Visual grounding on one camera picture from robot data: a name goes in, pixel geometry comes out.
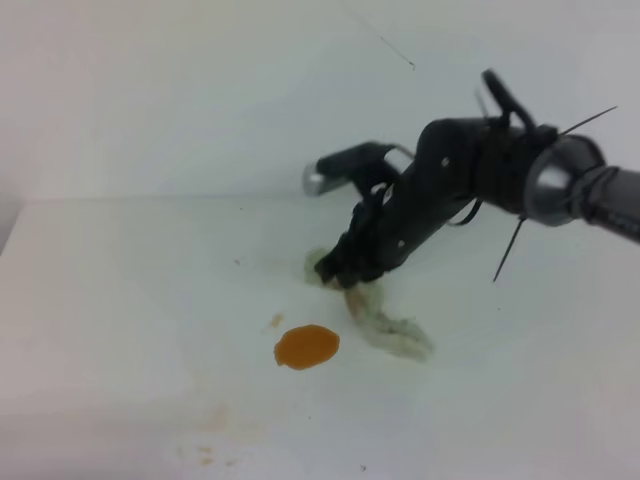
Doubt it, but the orange coffee puddle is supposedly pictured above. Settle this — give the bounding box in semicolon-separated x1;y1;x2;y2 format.
274;324;340;371

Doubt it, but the thin black wire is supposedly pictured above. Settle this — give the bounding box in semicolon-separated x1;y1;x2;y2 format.
339;0;416;71

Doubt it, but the green white stained rag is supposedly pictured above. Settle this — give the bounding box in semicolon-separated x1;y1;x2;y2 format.
304;248;433;363

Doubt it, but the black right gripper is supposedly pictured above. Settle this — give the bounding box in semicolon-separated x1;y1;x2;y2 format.
314;118;538;289

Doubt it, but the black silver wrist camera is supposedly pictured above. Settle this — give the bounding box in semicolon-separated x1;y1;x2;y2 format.
302;142;415;198

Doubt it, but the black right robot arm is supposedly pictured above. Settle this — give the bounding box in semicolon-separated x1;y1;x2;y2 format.
305;118;639;288

